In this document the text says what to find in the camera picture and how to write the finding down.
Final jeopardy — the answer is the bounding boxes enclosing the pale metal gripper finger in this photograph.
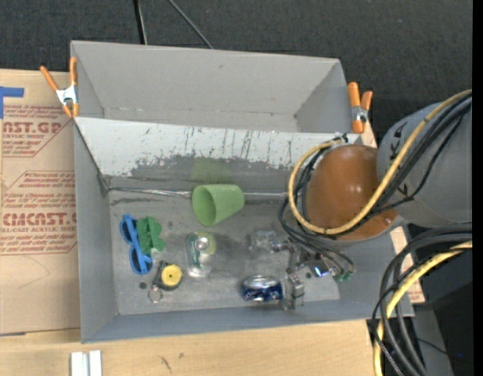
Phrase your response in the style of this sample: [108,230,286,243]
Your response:
[251,230,290,253]
[280,273,306,311]

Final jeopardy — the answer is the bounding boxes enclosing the crushed blue drink can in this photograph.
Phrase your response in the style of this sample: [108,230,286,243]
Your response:
[240,274,285,303]

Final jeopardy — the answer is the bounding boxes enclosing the green plastic cup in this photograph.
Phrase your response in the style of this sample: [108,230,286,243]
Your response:
[191,183,246,228]

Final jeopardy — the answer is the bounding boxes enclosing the clear plastic bottle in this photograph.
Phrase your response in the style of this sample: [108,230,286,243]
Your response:
[185,231,218,279]

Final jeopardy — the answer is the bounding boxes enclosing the yellow and black tape measure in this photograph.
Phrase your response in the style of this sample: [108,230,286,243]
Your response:
[147,260,184,304]

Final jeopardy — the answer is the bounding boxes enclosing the green toy block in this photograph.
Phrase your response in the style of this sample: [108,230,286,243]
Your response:
[136,216,166,256]

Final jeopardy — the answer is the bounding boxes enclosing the blue sunglasses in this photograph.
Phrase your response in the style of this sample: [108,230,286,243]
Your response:
[119,214,154,276]

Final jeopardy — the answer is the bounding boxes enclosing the grey metal bin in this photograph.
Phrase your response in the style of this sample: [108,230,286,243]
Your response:
[70,40,415,344]

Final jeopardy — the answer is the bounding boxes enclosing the brown cardboard board red print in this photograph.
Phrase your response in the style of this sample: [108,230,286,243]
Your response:
[0,67,425,338]

